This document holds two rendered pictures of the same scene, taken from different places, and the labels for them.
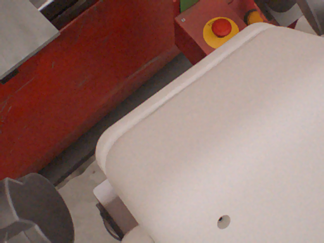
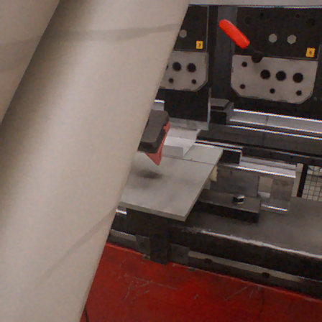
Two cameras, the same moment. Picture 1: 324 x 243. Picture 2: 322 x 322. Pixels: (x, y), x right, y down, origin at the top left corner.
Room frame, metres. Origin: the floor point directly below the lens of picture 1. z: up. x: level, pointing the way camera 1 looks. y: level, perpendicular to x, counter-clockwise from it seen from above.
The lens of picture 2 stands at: (0.21, -0.15, 1.28)
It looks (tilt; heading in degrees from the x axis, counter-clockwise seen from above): 26 degrees down; 64
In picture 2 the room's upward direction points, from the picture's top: straight up
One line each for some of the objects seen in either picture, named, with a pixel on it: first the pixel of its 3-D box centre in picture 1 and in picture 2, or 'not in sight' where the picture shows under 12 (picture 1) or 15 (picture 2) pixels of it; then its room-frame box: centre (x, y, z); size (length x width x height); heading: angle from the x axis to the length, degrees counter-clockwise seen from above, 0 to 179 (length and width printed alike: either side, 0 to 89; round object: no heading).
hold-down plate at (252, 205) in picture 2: not in sight; (192, 198); (0.54, 0.37, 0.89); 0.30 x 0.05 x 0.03; 132
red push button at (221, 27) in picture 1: (221, 30); not in sight; (0.52, -0.08, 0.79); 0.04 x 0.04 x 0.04
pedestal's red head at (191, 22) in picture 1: (235, 24); not in sight; (0.56, -0.11, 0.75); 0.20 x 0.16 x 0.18; 127
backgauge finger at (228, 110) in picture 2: not in sight; (203, 116); (0.68, 0.55, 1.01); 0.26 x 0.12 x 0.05; 42
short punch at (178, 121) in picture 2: not in sight; (187, 106); (0.56, 0.44, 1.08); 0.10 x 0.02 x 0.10; 132
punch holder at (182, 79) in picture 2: not in sight; (176, 46); (0.54, 0.46, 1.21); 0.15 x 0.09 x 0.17; 132
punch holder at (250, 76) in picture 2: not in sight; (275, 52); (0.67, 0.31, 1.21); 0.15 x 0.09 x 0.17; 132
